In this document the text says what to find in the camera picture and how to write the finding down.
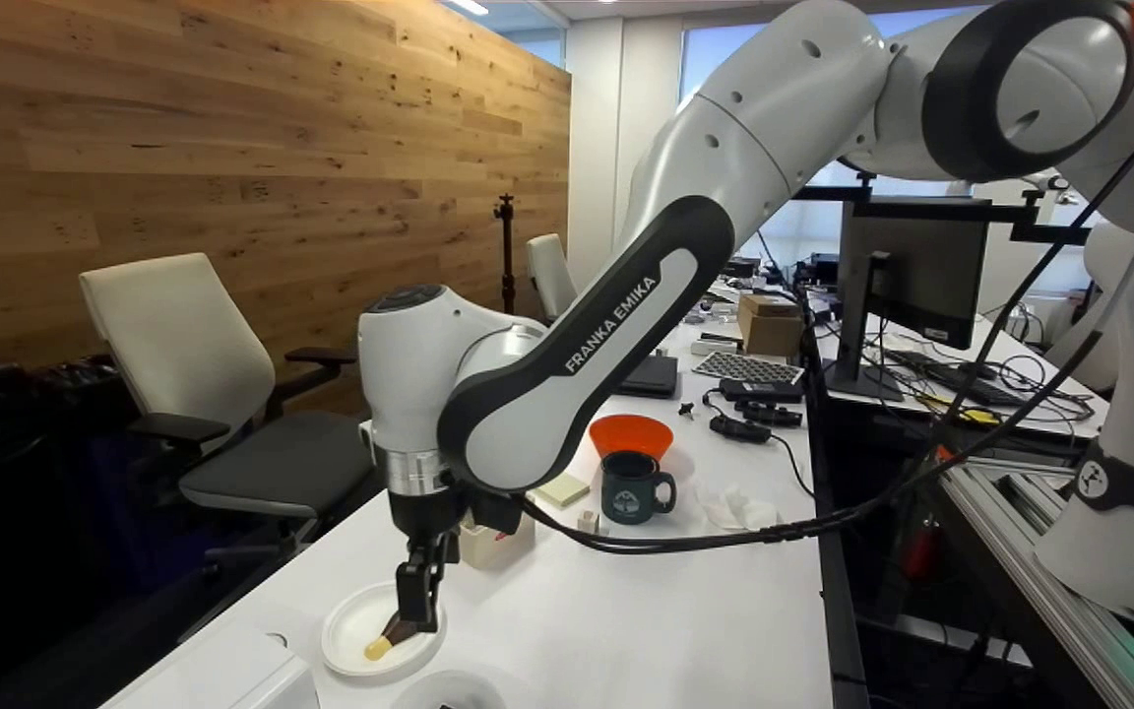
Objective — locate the white crumpled tissue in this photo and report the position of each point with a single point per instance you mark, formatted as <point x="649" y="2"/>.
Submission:
<point x="750" y="514"/>

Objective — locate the black keyboard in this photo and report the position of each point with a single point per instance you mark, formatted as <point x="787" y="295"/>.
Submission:
<point x="750" y="369"/>

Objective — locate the black tripod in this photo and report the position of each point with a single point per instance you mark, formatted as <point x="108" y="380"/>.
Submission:
<point x="507" y="224"/>

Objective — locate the yellow sticky note pad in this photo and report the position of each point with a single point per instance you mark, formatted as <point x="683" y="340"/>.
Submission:
<point x="562" y="489"/>

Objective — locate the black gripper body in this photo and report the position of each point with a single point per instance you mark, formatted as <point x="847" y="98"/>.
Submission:
<point x="427" y="535"/>

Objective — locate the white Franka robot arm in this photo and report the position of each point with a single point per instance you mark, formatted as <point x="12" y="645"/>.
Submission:
<point x="776" y="104"/>

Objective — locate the dark blue mug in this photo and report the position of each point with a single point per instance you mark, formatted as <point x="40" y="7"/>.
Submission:
<point x="630" y="493"/>

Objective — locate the white round plate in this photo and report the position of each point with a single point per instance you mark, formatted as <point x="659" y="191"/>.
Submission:
<point x="344" y="645"/>

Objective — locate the white grey office chair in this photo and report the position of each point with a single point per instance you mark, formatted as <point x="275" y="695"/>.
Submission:
<point x="188" y="340"/>

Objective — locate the aluminium rail frame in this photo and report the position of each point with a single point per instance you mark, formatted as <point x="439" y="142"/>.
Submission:
<point x="1053" y="615"/>

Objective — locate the black computer monitor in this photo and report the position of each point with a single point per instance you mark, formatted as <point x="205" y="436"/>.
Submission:
<point x="917" y="276"/>

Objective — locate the brown cardboard box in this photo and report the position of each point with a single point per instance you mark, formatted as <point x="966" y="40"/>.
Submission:
<point x="775" y="326"/>

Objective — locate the brown toy chicken drumstick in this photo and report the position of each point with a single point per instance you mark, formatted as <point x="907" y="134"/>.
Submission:
<point x="377" y="648"/>

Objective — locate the orange bowl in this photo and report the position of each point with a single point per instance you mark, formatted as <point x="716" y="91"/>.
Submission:
<point x="630" y="436"/>

